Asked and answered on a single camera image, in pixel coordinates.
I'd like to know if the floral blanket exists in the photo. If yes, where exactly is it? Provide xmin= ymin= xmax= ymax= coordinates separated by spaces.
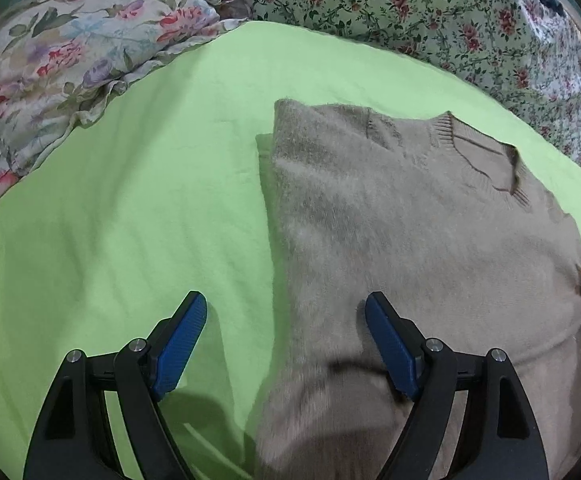
xmin=190 ymin=0 xmax=581 ymax=196

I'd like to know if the green bed sheet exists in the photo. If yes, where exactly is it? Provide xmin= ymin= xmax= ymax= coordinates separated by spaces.
xmin=0 ymin=19 xmax=581 ymax=480

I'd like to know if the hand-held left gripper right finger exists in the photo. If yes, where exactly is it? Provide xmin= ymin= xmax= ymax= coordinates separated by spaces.
xmin=365 ymin=291 xmax=550 ymax=480

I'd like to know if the beige knit sweater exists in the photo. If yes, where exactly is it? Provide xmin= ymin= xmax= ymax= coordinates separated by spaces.
xmin=244 ymin=98 xmax=581 ymax=480

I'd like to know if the floral pillow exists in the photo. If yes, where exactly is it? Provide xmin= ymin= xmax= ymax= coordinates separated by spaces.
xmin=0 ymin=0 xmax=249 ymax=212

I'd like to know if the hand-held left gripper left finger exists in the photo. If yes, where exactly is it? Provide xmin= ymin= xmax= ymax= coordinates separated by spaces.
xmin=23 ymin=290 xmax=208 ymax=480

